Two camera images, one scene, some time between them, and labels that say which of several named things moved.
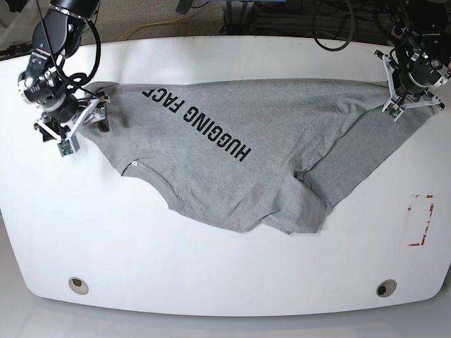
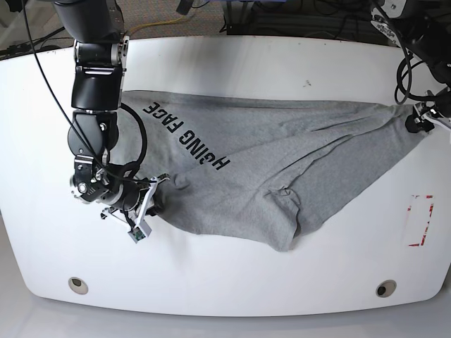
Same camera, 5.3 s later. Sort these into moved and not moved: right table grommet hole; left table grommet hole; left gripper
Moved: left gripper
Not moved: right table grommet hole; left table grommet hole
